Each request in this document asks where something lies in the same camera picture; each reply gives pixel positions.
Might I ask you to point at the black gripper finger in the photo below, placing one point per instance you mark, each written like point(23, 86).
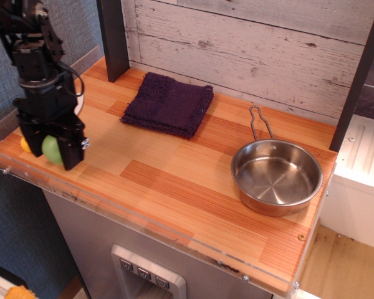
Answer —
point(34, 137)
point(72, 152)

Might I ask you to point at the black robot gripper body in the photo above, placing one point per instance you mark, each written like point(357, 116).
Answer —
point(50, 105)

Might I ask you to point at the green toy pear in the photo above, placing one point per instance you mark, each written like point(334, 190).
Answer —
point(51, 151)

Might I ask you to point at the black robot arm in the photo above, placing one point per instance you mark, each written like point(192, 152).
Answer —
point(30, 41)

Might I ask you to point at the grey toy fridge cabinet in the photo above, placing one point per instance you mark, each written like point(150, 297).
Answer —
point(90, 236)

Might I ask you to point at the clear acrylic edge guard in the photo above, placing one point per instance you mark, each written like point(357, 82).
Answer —
point(186, 200)

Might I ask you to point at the purple folded towel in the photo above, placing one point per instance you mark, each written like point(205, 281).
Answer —
point(167, 105)

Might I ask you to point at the silver dispenser panel with buttons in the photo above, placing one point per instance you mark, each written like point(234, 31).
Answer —
point(140, 277)

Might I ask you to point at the orange object bottom left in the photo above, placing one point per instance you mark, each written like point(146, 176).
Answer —
point(19, 292)

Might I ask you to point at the stainless steel pan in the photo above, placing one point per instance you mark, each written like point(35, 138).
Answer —
point(274, 177)

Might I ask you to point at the white toy sink unit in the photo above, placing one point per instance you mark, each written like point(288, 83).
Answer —
point(348, 206)

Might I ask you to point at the yellow handled toy knife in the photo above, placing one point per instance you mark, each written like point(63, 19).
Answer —
point(25, 144)

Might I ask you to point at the dark vertical post left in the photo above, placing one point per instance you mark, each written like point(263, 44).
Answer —
point(114, 38)

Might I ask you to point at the dark vertical post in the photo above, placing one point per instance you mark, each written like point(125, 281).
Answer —
point(363, 69)
point(114, 38)

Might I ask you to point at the dark vertical post right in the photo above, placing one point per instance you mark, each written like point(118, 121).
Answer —
point(363, 69)

